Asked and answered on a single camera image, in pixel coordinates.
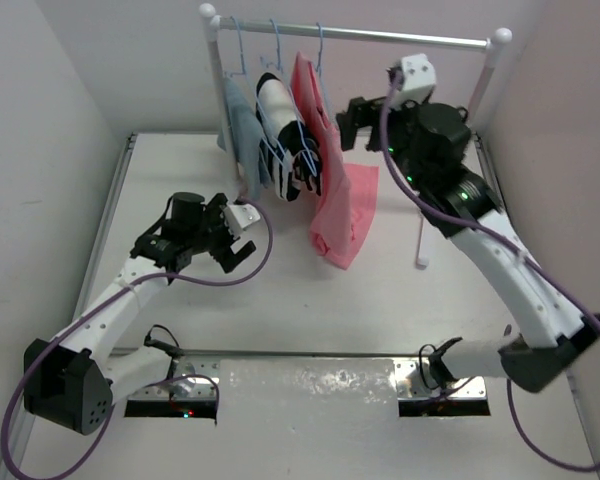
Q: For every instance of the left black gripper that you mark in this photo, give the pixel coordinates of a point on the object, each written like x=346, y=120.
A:
x=227, y=258

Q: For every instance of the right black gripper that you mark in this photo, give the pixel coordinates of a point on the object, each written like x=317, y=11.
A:
x=361, y=113

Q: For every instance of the blue wire hanger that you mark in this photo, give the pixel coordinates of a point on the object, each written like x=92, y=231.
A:
x=319, y=70

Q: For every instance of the pink t shirt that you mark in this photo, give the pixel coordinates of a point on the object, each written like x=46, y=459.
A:
x=346, y=208

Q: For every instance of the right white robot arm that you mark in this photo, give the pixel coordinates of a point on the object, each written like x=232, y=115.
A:
x=553, y=331

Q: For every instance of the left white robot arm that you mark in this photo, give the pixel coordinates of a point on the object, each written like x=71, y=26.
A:
x=73, y=380

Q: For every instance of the blue hanger with striped garment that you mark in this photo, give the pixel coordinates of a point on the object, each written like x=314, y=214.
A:
x=280, y=60

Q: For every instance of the black and white hanging garment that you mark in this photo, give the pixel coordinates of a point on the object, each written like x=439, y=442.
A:
x=291, y=191

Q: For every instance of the light blue hanging garment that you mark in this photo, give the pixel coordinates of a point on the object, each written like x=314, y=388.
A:
x=250, y=145

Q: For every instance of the white clothes rack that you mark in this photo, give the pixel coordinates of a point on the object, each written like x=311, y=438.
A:
x=213, y=23

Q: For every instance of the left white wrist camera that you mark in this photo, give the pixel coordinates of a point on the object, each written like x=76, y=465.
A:
x=240, y=217

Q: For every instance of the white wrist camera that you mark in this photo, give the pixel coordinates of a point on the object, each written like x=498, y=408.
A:
x=418, y=79
x=240, y=217

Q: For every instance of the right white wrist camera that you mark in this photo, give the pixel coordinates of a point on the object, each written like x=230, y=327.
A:
x=418, y=79

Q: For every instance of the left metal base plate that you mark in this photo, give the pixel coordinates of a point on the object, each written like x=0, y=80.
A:
x=201, y=374

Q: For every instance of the metal base plate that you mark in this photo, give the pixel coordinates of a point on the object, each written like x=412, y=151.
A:
x=413, y=383
x=201, y=374

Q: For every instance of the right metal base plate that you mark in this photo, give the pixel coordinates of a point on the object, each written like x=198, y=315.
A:
x=413, y=383

